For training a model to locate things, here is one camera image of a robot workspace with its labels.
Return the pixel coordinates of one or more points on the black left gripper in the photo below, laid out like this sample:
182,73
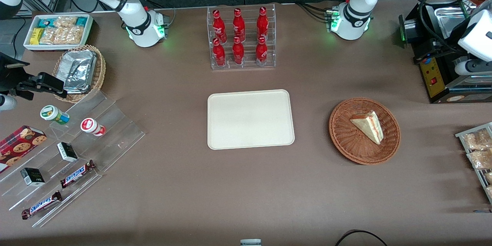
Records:
439,46

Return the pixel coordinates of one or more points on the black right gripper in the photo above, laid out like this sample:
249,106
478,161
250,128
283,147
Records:
8,75

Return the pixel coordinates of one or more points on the triangular sandwich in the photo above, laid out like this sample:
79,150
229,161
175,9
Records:
369,125

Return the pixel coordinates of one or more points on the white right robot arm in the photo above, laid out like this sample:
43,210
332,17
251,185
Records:
134,23

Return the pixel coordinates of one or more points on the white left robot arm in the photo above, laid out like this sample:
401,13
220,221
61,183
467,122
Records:
355,15

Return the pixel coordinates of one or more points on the light oval wicker basket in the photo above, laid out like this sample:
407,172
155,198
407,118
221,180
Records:
99,73

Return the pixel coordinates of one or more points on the tray of packaged crackers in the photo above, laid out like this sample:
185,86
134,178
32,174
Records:
461,135

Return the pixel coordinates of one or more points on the brown round wicker basket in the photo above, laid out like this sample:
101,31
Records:
346,138

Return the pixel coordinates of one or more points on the cream plastic serving tray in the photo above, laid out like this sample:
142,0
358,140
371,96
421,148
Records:
250,119

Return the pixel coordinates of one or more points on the green lid yogurt cup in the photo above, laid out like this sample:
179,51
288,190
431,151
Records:
52,113

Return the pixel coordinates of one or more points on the black food warmer machine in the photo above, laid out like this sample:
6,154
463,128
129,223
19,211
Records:
438,84

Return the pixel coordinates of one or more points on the silver foil pack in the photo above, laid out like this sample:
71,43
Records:
77,91
78,69

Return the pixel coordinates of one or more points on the steel warmer pan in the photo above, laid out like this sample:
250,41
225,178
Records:
447,17

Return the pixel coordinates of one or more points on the yellow snack pack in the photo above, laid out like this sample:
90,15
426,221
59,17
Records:
36,36

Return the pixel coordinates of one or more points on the clear cracker pack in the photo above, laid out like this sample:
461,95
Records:
50,35
65,21
71,35

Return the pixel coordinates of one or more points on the red cookie box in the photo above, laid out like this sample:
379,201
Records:
19,146

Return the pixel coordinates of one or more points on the teal snack pack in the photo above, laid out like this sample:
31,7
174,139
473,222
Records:
81,21
45,22

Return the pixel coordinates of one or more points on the red lid yogurt cup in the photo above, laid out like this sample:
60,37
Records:
90,125

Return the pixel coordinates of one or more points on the white rectangular snack bin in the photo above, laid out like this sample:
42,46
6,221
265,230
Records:
88,34

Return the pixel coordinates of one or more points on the small black box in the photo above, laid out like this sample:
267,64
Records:
67,152
32,177

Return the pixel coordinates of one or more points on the clear acrylic stepped display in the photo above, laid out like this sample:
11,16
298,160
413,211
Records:
111,130

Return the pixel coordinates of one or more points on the snickers chocolate bar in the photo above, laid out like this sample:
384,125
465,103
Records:
40,205
77,173

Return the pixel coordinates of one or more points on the clear bag of pastry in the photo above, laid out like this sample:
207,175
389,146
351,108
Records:
476,140
488,177
489,191
480,159

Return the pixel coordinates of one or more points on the red cola bottle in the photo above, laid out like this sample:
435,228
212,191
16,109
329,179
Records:
218,27
238,25
261,53
219,54
238,53
262,23

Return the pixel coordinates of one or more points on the clear acrylic bottle rack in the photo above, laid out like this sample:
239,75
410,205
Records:
250,61

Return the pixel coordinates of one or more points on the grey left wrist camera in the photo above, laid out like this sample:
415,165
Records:
471,67

